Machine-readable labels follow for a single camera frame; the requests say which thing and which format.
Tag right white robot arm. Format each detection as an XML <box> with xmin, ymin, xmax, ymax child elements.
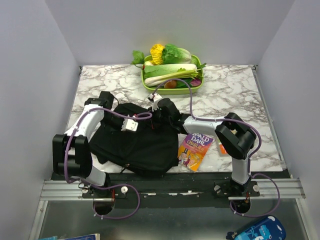
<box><xmin>148</xmin><ymin>94</ymin><xmax>257</xmax><ymax>196</ymax></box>

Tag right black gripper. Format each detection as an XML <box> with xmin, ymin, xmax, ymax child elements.
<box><xmin>145</xmin><ymin>104</ymin><xmax>172</xmax><ymax>128</ymax></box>

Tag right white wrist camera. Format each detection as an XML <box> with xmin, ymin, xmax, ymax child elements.
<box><xmin>148</xmin><ymin>93</ymin><xmax>164</xmax><ymax>112</ymax></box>

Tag aluminium rail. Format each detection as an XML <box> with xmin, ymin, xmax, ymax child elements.
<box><xmin>40</xmin><ymin>178</ymin><xmax>306</xmax><ymax>202</ymax></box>

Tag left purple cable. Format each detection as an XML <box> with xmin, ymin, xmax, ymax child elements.
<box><xmin>63</xmin><ymin>107</ymin><xmax>153</xmax><ymax>220</ymax></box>

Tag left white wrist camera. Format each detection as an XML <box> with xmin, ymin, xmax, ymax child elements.
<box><xmin>121</xmin><ymin>118</ymin><xmax>139</xmax><ymax>132</ymax></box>

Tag yellow flower vegetable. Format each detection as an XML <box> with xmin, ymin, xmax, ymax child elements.
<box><xmin>150</xmin><ymin>44</ymin><xmax>165</xmax><ymax>65</ymax></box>

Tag green vegetable tray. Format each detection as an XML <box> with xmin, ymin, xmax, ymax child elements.
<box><xmin>141</xmin><ymin>54</ymin><xmax>206</xmax><ymax>95</ymax></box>

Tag Roald Dahl Charlie book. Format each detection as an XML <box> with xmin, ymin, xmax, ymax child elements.
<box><xmin>178</xmin><ymin>133</ymin><xmax>215</xmax><ymax>172</ymax></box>

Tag green celery stalks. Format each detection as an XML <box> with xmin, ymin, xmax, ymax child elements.
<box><xmin>144</xmin><ymin>70</ymin><xmax>203</xmax><ymax>87</ymax></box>

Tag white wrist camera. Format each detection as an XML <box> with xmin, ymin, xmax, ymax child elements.
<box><xmin>121</xmin><ymin>118</ymin><xmax>139</xmax><ymax>132</ymax></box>
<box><xmin>148</xmin><ymin>93</ymin><xmax>164</xmax><ymax>112</ymax></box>

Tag blue pencil case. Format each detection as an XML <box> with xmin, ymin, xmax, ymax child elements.
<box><xmin>225</xmin><ymin>215</ymin><xmax>287</xmax><ymax>240</ymax></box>

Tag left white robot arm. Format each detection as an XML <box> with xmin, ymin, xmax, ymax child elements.
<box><xmin>52</xmin><ymin>91</ymin><xmax>115</xmax><ymax>198</ymax></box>

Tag long white green cabbage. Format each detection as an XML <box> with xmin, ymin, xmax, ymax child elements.
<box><xmin>143</xmin><ymin>63</ymin><xmax>198</xmax><ymax>79</ymax></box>

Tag black student backpack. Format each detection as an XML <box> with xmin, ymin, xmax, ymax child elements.
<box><xmin>89</xmin><ymin>118</ymin><xmax>179</xmax><ymax>177</ymax></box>

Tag green lettuce head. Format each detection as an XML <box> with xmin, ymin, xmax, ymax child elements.
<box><xmin>161</xmin><ymin>44</ymin><xmax>192</xmax><ymax>64</ymax></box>

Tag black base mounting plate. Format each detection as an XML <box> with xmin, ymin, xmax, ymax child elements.
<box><xmin>82</xmin><ymin>172</ymin><xmax>260</xmax><ymax>209</ymax></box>

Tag green leaf sprig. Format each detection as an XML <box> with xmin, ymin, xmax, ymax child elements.
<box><xmin>130</xmin><ymin>50</ymin><xmax>145</xmax><ymax>65</ymax></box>

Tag orange 78-Storey Treehouse book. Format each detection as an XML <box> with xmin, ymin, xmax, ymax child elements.
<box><xmin>217</xmin><ymin>139</ymin><xmax>228</xmax><ymax>157</ymax></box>

